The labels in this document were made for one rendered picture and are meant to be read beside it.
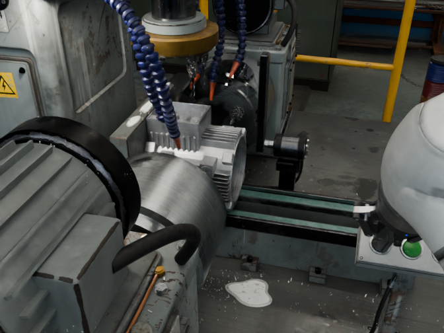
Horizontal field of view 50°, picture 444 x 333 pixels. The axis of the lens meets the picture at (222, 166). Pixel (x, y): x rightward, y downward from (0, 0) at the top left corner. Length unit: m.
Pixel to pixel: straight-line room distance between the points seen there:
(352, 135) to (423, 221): 1.32
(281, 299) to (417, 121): 0.73
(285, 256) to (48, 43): 0.69
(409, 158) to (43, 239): 0.33
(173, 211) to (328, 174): 0.84
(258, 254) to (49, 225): 0.76
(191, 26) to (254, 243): 0.51
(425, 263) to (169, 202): 0.43
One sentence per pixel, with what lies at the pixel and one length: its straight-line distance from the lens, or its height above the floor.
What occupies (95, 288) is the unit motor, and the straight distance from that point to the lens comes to 0.45.
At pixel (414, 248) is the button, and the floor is 1.07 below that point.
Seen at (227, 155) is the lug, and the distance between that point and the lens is 1.02.
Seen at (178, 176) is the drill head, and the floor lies 1.15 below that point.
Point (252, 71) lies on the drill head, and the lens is 1.32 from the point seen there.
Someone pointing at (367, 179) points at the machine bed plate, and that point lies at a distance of 1.53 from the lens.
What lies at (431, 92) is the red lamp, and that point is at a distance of 1.30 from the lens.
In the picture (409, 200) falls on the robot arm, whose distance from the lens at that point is 0.47.
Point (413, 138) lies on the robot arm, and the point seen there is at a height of 1.41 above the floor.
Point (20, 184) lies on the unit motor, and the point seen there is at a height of 1.35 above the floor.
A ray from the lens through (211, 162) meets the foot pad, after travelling 1.02.
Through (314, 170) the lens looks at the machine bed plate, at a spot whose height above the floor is 0.80.
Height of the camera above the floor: 1.60
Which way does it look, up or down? 31 degrees down
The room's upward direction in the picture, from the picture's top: straight up
